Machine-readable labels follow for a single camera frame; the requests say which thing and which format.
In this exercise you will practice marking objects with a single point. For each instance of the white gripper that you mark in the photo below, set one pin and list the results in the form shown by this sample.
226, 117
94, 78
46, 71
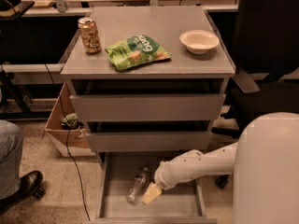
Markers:
163, 175

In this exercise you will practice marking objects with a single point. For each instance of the clear plastic water bottle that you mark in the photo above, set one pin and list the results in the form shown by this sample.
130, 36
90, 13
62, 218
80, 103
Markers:
136, 189

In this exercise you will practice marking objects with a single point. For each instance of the green chip bag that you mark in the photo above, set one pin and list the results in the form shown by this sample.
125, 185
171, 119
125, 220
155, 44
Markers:
134, 51

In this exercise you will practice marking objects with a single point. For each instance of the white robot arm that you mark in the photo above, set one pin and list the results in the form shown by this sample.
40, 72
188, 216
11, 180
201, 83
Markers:
264, 163

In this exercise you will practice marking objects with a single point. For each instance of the grey open bottom drawer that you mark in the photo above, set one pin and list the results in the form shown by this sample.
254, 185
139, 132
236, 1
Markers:
182, 204

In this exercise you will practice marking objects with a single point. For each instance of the grey middle drawer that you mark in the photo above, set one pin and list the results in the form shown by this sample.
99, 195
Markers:
147, 141

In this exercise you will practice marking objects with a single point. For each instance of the grey drawer cabinet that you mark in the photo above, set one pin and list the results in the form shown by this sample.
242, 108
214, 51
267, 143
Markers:
183, 73

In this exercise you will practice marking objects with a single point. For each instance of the grey top drawer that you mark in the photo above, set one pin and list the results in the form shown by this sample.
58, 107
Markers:
142, 107

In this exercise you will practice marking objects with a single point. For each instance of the cardboard box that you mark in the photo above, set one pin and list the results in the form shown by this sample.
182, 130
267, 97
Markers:
68, 142

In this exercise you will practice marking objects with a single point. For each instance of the green item in box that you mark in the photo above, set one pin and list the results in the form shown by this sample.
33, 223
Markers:
71, 122

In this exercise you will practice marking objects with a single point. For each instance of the black leather shoe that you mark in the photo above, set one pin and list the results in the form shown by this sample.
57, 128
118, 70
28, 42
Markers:
30, 186

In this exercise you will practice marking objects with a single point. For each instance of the blue jeans leg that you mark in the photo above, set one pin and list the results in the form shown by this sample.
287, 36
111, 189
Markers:
11, 139

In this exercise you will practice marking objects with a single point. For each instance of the white paper bowl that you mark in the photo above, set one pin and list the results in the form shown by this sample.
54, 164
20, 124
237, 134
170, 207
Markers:
199, 41

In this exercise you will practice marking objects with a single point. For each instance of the gold soda can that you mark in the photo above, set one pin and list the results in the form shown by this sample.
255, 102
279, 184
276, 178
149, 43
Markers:
89, 35

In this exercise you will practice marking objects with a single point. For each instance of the black office chair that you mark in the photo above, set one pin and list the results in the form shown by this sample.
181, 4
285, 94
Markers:
262, 38

